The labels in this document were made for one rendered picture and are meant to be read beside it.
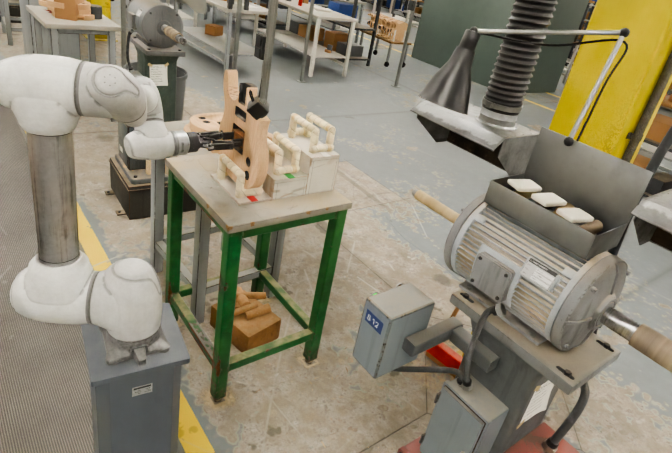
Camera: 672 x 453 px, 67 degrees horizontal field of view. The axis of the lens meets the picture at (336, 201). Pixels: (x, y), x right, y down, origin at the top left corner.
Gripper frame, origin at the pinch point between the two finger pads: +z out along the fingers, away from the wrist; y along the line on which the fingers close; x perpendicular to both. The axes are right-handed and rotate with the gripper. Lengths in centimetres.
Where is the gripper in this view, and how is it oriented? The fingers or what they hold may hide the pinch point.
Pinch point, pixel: (236, 138)
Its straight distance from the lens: 202.4
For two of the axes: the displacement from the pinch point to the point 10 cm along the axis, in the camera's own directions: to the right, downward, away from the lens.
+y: 5.8, 4.5, -6.8
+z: 8.0, -1.4, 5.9
